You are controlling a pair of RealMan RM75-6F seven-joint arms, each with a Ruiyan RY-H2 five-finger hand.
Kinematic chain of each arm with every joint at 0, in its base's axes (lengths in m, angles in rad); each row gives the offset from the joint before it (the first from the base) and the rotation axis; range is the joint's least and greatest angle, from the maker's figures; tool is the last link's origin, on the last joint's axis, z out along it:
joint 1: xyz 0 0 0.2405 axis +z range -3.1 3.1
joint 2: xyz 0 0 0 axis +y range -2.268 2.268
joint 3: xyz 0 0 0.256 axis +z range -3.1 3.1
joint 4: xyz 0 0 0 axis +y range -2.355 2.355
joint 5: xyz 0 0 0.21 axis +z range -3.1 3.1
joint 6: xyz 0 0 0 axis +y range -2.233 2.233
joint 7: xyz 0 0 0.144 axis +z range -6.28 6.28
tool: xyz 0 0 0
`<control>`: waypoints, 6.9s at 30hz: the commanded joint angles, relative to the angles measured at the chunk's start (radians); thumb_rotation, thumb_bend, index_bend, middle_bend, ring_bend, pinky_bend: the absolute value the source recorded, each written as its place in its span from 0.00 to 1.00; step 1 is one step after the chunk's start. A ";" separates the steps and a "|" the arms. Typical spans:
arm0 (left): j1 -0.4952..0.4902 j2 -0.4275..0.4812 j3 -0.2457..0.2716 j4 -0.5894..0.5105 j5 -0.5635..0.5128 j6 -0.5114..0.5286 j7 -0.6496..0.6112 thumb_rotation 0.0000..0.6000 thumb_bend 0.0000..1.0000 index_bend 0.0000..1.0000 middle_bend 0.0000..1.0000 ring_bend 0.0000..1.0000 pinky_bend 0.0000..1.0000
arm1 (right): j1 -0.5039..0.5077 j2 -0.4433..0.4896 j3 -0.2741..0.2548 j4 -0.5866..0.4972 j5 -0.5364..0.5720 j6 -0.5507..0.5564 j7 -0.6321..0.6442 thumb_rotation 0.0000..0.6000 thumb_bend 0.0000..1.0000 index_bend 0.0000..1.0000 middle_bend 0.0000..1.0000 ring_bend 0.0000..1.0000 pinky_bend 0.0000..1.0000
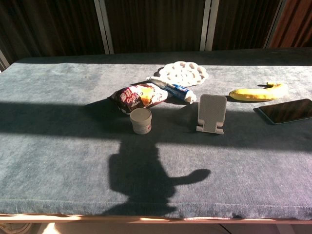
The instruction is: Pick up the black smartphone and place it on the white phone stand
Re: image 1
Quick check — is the yellow banana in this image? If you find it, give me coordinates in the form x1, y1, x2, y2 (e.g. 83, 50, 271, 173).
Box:
229, 82, 289, 102

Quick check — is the dark red snack bag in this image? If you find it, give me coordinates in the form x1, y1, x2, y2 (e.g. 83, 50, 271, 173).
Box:
107, 83, 169, 115

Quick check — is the white frame post stub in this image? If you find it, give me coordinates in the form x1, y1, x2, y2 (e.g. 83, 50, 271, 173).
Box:
0, 49, 11, 72

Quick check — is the black smartphone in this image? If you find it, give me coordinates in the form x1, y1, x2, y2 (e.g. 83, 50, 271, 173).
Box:
253, 98, 312, 125

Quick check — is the dark pleated curtain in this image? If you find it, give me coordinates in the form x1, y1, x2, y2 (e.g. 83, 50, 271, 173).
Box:
0, 0, 281, 64

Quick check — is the grey phone stand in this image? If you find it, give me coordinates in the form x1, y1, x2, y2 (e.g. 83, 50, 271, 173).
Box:
196, 94, 228, 136

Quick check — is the white double frame post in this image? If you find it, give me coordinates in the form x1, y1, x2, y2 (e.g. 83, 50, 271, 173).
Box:
94, 0, 115, 55
199, 0, 220, 52

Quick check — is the blue-grey table cloth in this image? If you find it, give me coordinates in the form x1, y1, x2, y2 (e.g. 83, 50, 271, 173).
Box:
0, 47, 312, 220

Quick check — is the reddish brown curtain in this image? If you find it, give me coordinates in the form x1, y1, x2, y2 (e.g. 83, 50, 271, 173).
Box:
269, 0, 312, 48

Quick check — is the white slanted frame post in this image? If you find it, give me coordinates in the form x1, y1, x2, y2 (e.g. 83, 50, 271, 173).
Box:
264, 0, 286, 48

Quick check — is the blue white toothpaste tube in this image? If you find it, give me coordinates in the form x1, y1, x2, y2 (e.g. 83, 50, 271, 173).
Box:
147, 76, 197, 104

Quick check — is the white openwork trivet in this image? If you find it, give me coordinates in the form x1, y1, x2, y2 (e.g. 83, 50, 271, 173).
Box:
159, 60, 210, 87

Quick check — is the small grey lidded jar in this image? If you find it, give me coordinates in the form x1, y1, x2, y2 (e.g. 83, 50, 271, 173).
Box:
129, 108, 153, 135

